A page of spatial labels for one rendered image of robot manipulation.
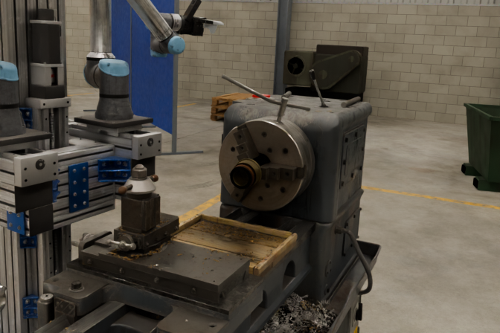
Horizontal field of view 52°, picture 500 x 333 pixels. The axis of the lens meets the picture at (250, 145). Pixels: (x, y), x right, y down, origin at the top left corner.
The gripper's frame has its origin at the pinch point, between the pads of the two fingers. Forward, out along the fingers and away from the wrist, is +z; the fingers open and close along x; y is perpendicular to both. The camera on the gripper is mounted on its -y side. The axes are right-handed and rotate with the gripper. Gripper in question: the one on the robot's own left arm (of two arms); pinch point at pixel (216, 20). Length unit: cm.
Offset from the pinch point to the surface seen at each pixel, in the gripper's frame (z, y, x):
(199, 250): -73, 46, 115
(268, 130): -31, 26, 86
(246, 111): -24, 26, 63
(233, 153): -37, 37, 76
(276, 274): -41, 64, 110
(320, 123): -11, 24, 89
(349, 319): 17, 108, 99
